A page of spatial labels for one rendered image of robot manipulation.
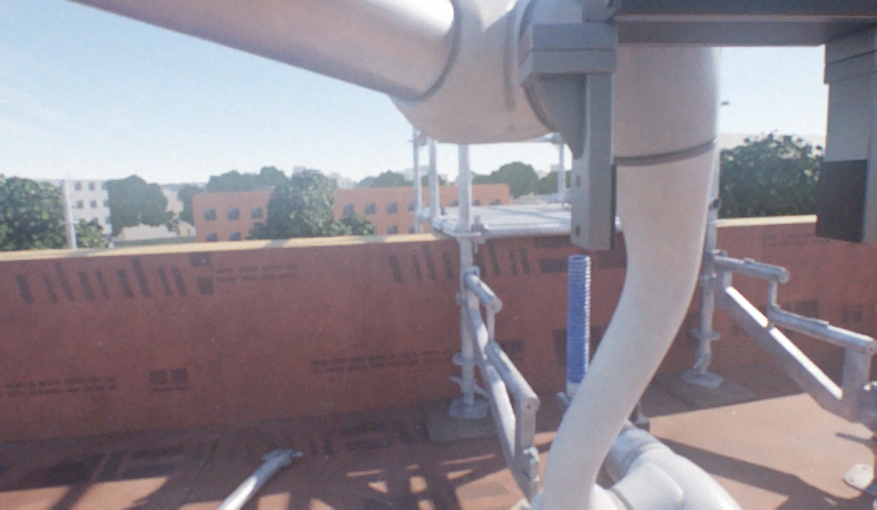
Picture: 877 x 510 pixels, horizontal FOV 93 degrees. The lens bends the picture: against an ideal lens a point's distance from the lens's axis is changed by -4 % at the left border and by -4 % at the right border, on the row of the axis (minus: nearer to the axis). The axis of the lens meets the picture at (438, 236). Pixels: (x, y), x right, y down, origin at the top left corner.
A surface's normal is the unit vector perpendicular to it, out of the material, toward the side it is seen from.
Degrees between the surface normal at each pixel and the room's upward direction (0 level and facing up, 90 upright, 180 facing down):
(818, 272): 90
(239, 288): 90
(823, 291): 90
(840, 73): 90
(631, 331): 79
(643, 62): 106
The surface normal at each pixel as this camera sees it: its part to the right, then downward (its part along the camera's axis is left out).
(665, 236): -0.33, 0.55
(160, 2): 0.24, 0.94
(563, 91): 0.00, 0.11
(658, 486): -0.36, -0.91
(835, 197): -1.00, 0.03
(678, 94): -0.04, 0.35
